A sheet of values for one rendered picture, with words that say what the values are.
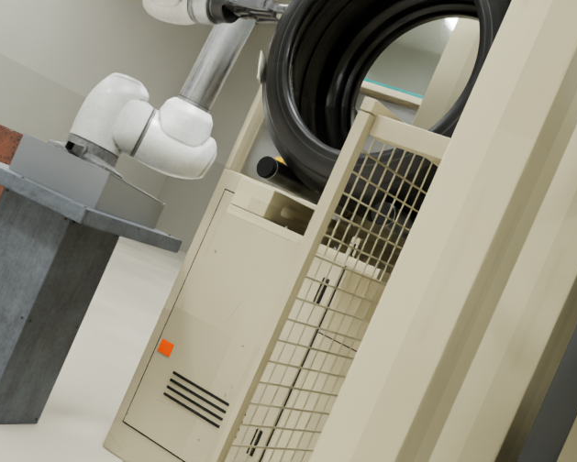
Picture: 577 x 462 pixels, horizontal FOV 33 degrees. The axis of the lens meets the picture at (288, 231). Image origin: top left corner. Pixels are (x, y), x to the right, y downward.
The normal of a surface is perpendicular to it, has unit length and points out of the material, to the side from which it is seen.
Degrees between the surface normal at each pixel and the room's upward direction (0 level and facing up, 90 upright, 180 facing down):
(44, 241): 90
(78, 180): 90
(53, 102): 90
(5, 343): 90
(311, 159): 101
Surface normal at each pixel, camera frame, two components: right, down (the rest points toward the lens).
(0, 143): 0.25, 0.11
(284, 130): -0.63, -0.11
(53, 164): -0.38, -0.17
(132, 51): 0.84, 0.36
